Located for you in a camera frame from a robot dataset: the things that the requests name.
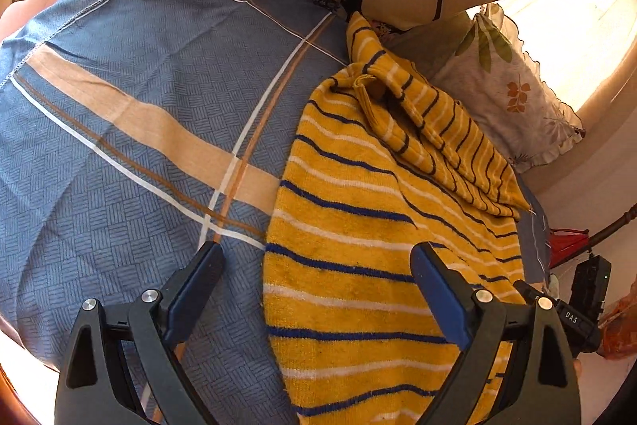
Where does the yellow striped knit sweater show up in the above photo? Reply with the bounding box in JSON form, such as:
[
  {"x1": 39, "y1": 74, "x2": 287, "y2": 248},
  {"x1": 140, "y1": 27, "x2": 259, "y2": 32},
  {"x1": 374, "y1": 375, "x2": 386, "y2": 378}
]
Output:
[{"x1": 264, "y1": 14, "x2": 528, "y2": 424}]

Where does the person's hand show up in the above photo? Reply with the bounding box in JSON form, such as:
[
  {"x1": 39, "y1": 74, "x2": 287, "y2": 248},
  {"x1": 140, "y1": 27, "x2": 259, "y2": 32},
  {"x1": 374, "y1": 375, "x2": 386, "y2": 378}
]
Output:
[{"x1": 573, "y1": 358, "x2": 583, "y2": 379}]

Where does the red plastic bag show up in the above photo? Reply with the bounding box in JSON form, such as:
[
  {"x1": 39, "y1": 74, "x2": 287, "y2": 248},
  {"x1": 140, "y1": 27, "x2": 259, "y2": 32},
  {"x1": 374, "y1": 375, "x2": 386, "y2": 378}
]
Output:
[{"x1": 597, "y1": 280, "x2": 637, "y2": 360}]

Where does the red object by bed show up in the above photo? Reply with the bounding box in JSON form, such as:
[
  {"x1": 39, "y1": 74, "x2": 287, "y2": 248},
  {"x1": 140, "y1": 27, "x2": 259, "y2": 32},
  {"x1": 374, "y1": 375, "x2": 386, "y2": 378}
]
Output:
[{"x1": 549, "y1": 227, "x2": 590, "y2": 268}]

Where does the dark wooden stand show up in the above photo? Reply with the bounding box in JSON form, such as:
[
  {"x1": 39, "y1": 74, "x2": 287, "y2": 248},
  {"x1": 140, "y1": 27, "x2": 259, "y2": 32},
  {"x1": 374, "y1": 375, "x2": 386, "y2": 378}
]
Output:
[{"x1": 556, "y1": 204, "x2": 637, "y2": 268}]

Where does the white leaf print pillow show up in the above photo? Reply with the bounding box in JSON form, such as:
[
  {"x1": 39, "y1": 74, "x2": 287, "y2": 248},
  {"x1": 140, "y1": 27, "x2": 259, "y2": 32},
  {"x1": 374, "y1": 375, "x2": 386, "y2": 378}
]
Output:
[{"x1": 431, "y1": 3, "x2": 586, "y2": 174}]

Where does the blue plaid bed sheet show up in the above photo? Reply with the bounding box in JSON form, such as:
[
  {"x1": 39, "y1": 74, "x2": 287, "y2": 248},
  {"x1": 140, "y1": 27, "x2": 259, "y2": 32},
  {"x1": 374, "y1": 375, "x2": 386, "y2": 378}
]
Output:
[{"x1": 0, "y1": 0, "x2": 552, "y2": 425}]

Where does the black camera box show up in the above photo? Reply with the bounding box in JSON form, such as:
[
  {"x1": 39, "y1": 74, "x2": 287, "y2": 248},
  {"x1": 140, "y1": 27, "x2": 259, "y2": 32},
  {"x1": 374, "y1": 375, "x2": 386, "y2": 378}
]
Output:
[{"x1": 569, "y1": 253, "x2": 611, "y2": 321}]

